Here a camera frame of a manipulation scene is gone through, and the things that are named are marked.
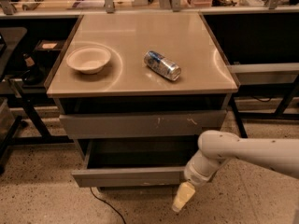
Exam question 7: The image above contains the dark bottle with label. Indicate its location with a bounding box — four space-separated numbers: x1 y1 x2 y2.
21 53 44 85

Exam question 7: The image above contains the white paper bowl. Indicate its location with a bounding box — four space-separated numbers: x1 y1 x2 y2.
66 46 111 75

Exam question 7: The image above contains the silver blue drink can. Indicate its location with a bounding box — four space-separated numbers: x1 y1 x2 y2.
144 50 181 81

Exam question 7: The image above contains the grey top drawer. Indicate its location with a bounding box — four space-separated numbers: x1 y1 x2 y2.
60 110 227 139

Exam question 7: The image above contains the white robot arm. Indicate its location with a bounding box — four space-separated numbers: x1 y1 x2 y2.
172 130 299 213

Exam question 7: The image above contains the black floor cable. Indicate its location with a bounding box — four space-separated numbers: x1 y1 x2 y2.
89 187 127 224

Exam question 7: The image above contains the black box with label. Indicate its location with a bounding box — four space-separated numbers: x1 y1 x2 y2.
35 40 64 51

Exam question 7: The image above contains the grey drawer cabinet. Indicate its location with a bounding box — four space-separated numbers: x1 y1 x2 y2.
43 11 241 191

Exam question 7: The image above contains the grey drawer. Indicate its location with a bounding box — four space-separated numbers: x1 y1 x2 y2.
60 110 227 139
72 135 198 188

